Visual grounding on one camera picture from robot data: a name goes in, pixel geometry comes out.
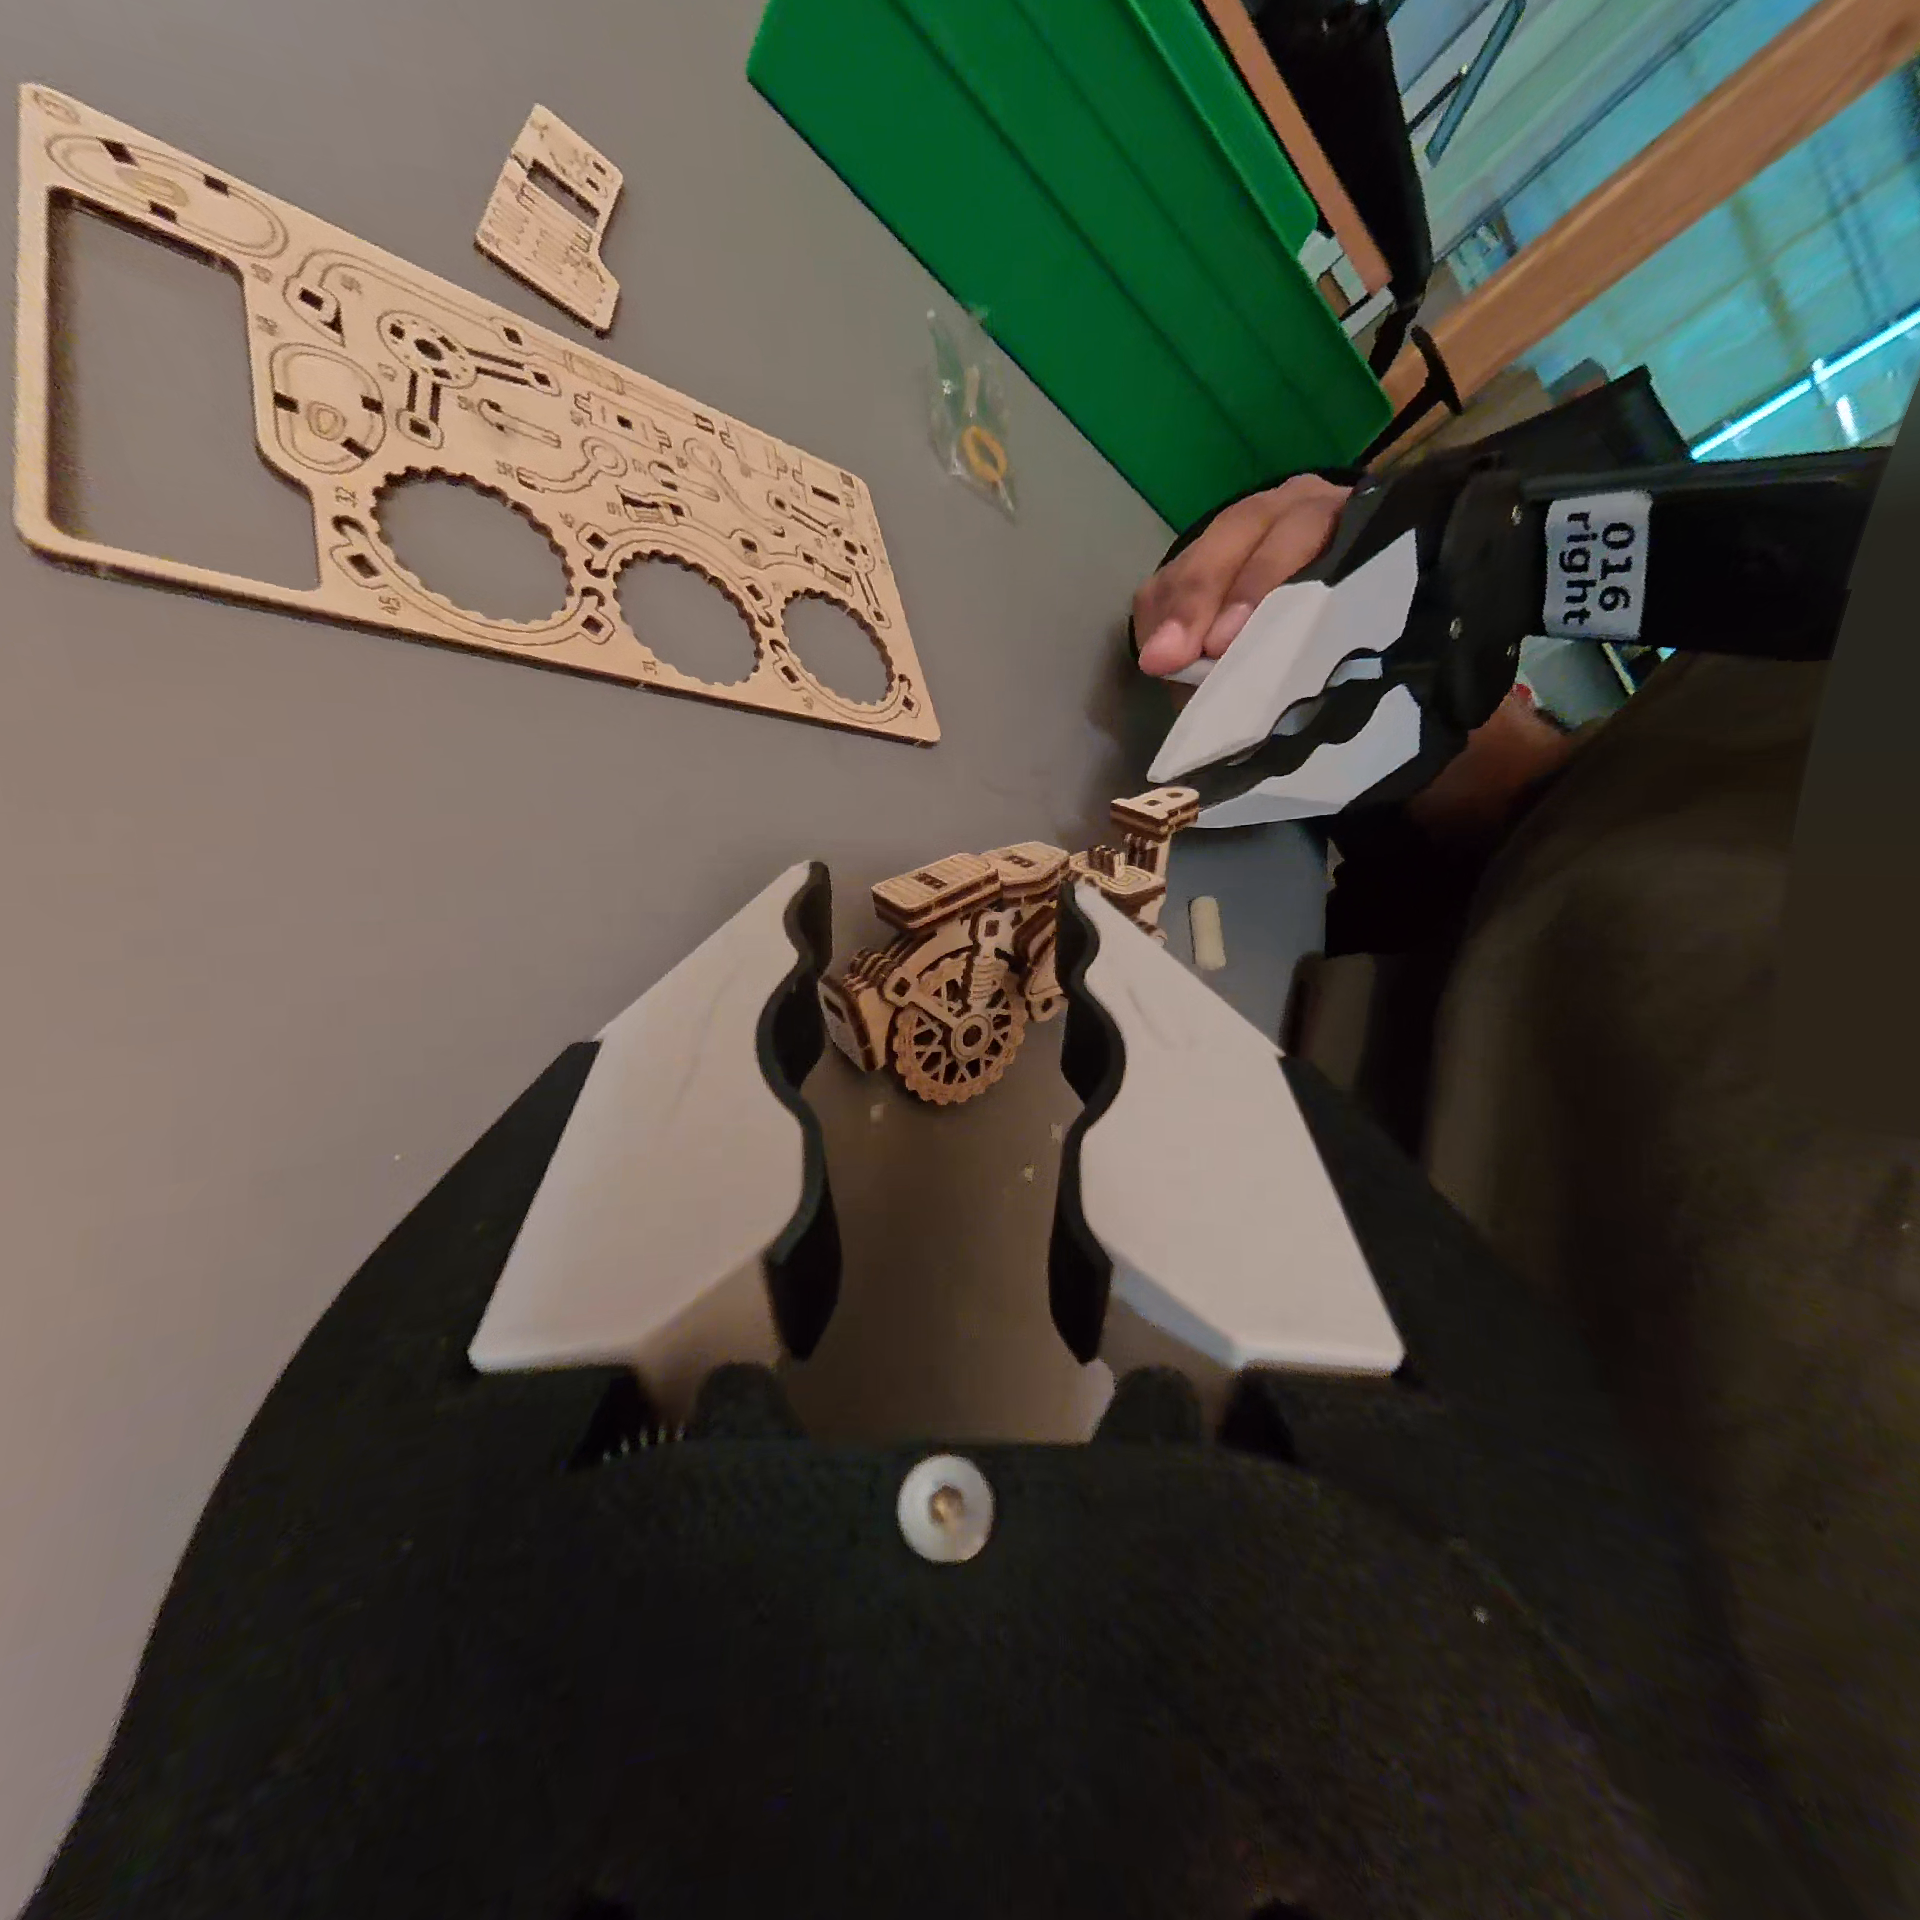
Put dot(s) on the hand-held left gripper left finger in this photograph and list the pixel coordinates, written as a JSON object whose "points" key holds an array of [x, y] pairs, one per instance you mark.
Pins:
{"points": [[660, 1171]]}

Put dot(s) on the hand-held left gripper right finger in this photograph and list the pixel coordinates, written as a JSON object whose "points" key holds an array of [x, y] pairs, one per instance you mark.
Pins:
{"points": [[1213, 1197]]}

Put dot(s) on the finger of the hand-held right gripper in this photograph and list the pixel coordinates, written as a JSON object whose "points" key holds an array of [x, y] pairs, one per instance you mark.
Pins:
{"points": [[1245, 696], [1335, 774]]}

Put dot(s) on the wooden model motorcycle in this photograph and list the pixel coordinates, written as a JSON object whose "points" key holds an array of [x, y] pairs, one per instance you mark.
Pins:
{"points": [[962, 1019]]}

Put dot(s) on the person's right forearm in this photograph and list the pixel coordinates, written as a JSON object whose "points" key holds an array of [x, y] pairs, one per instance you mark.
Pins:
{"points": [[1500, 772]]}

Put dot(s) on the grey desk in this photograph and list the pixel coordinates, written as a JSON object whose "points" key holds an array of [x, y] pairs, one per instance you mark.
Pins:
{"points": [[302, 977]]}

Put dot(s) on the person's right hand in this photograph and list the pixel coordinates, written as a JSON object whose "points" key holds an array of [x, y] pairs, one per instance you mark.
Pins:
{"points": [[1233, 557]]}

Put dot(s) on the small white wax cylinder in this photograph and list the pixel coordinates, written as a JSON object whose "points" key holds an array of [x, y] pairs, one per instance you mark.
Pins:
{"points": [[1210, 936]]}

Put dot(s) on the wooden beam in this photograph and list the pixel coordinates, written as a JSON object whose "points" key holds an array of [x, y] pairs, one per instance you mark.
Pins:
{"points": [[1649, 191]]}

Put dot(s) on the clear plastic parts bag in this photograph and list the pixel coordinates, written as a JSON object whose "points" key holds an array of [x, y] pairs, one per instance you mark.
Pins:
{"points": [[979, 415]]}

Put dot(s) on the green board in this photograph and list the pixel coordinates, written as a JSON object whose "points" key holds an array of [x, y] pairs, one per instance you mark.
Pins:
{"points": [[1081, 228]]}

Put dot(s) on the black metal stand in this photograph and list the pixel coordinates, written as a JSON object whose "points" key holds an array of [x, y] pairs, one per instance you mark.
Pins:
{"points": [[1346, 139]]}

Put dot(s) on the wooden puzzle sheet round holes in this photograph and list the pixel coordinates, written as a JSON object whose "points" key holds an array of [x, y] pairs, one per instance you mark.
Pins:
{"points": [[345, 436]]}

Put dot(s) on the small wooden puzzle sheet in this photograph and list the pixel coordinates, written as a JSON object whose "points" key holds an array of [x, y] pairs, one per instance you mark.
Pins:
{"points": [[542, 228]]}

